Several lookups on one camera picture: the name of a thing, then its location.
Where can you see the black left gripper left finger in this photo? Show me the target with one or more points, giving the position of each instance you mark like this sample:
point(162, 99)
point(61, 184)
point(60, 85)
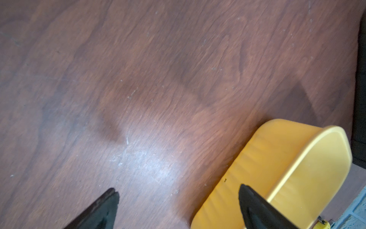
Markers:
point(101, 214)

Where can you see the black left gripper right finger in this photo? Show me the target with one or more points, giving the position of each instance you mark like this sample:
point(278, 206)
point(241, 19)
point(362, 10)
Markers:
point(258, 213)

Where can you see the yellow plastic storage box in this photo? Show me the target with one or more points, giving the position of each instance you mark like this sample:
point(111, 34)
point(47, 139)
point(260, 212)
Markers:
point(295, 167)

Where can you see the black plastic toolbox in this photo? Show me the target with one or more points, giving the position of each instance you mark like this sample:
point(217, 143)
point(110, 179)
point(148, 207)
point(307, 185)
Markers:
point(358, 139)

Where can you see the metal wrench yellow handle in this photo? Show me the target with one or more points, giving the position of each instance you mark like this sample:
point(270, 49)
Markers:
point(322, 224)

